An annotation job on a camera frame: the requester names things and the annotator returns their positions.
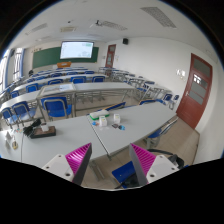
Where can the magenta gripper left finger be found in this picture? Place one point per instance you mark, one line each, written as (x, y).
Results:
(72, 166)

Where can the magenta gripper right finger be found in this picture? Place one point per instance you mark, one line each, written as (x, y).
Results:
(150, 167)

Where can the white charger cube left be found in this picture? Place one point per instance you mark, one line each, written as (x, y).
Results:
(102, 121)

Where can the white charger cube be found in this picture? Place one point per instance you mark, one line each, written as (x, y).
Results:
(117, 118)
(102, 121)

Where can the white charger cube right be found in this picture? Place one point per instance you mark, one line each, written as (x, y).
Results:
(117, 118)

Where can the blue chair right side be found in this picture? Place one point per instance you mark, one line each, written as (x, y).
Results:
(154, 138)

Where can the blue chair under desk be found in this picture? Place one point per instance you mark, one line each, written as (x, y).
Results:
(126, 176)

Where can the white desk right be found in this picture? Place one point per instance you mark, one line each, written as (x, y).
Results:
(139, 122)

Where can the white desk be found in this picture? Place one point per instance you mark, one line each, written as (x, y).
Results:
(70, 134)
(139, 122)

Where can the small blue object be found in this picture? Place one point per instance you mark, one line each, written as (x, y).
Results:
(121, 127)

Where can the white desk left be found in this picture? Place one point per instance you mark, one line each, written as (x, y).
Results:
(70, 134)

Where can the white green power strip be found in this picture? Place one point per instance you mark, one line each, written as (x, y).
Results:
(97, 114)

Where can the blue chair front left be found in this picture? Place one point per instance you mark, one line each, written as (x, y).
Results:
(56, 107)

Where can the blue chair far left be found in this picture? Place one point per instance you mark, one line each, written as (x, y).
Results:
(23, 111)

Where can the red-brown side door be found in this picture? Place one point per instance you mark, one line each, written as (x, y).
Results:
(197, 91)

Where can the wooden lectern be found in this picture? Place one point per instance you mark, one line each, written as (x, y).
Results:
(64, 64)

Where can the green chalkboard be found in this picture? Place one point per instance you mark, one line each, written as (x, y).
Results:
(52, 56)

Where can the red-brown far door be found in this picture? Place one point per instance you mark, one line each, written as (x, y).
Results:
(110, 55)

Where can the projector screen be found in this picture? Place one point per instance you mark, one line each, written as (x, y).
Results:
(76, 49)

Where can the ceiling projector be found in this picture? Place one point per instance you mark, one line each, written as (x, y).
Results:
(97, 23)

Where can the wall speaker black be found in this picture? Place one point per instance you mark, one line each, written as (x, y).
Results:
(125, 41)

